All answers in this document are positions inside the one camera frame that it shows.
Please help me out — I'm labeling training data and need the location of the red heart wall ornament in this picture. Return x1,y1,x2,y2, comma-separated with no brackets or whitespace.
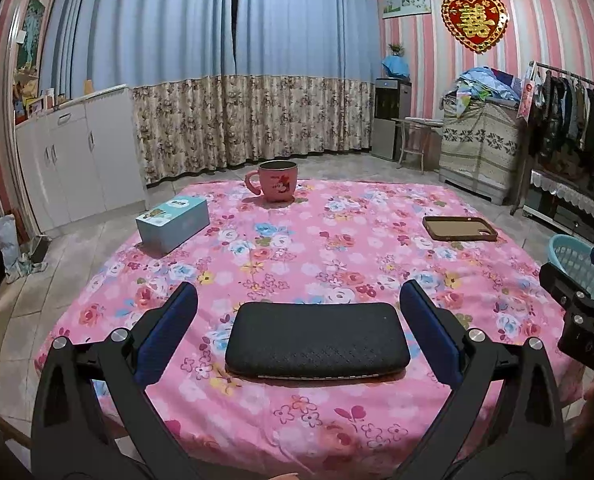
441,0,508,54

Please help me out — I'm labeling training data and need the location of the black glasses case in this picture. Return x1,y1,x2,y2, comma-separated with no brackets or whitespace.
225,302,411,382

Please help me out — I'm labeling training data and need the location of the cloth-covered cabinet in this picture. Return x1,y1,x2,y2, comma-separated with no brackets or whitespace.
439,94,522,205

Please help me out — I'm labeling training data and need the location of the pile of folded bedding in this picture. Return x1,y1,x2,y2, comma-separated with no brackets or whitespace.
454,66,520,117

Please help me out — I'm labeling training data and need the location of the white cabinet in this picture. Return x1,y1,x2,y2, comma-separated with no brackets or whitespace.
15,84,146,233

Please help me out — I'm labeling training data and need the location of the pink mug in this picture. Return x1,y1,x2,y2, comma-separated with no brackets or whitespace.
244,160,298,203

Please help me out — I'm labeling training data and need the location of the low shelf with lace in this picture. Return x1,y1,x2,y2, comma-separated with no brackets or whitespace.
521,169,594,245

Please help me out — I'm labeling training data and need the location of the blue and floral curtain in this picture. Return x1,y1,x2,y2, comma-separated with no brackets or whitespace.
39,0,379,183

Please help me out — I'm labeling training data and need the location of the brown phone case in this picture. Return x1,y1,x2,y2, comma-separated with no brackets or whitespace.
423,216,498,242

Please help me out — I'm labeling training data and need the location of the light blue plastic basket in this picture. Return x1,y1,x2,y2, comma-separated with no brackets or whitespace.
547,234,594,299

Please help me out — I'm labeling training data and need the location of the clothes rack with garments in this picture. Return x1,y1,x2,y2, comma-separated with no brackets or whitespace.
517,61,594,193

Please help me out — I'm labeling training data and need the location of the teal tissue box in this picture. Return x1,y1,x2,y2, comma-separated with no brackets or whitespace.
136,195,210,257

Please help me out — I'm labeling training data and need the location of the grey water dispenser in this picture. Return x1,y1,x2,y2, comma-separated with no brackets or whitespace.
371,78,412,162

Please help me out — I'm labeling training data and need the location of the small landscape wall poster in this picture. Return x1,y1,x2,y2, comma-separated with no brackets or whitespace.
382,0,431,20

